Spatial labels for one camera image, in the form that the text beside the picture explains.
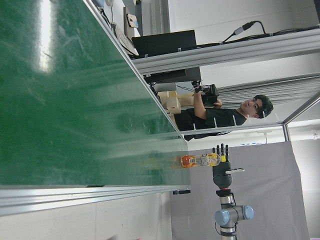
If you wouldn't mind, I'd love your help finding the white computer keyboard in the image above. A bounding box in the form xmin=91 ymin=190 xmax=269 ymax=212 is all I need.
xmin=113 ymin=22 xmax=140 ymax=56

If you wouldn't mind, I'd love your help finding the person in black shirt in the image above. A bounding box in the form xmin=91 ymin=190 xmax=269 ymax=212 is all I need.
xmin=174 ymin=94 xmax=275 ymax=142

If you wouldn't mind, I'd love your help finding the orange drink bottle yellow cap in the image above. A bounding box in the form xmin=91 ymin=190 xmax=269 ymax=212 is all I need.
xmin=170 ymin=152 xmax=221 ymax=169

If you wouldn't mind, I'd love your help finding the black handheld device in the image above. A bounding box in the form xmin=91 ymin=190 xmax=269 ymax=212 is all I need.
xmin=192 ymin=83 xmax=220 ymax=106

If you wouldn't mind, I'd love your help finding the aluminium profile camera post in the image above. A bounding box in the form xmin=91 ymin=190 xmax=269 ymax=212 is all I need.
xmin=129 ymin=24 xmax=320 ymax=75

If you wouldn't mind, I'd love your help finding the black cable with grey adapter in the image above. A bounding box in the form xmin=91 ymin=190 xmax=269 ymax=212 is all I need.
xmin=222 ymin=20 xmax=320 ymax=43

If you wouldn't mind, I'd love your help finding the green conveyor belt aluminium frame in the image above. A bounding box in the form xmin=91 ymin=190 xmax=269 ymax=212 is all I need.
xmin=0 ymin=0 xmax=192 ymax=217

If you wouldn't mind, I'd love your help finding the grey fabric curtain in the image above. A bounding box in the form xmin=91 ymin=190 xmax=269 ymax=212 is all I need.
xmin=171 ymin=139 xmax=311 ymax=240

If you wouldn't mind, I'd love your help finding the grey ribbed shutter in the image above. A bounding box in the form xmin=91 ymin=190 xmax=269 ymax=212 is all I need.
xmin=216 ymin=74 xmax=320 ymax=109

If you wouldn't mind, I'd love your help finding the cardboard boxes stack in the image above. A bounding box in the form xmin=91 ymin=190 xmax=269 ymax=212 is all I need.
xmin=157 ymin=91 xmax=196 ymax=109

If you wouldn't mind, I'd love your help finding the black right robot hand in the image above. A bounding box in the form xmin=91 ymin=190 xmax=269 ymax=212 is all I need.
xmin=211 ymin=143 xmax=246 ymax=189

